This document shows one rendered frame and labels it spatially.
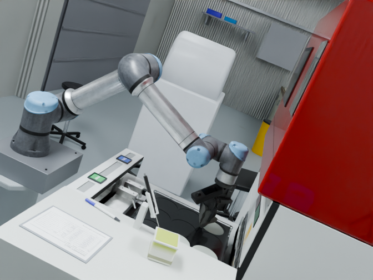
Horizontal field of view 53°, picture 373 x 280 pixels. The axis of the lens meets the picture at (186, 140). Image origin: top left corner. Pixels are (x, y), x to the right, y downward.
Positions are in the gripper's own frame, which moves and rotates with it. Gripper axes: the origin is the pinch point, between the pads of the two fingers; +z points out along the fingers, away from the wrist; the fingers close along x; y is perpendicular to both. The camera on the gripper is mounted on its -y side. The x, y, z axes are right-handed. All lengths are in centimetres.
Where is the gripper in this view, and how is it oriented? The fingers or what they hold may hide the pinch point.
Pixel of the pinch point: (200, 224)
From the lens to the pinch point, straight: 151.1
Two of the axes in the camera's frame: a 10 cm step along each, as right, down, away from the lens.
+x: -4.7, -4.4, 7.7
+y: 8.1, 1.4, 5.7
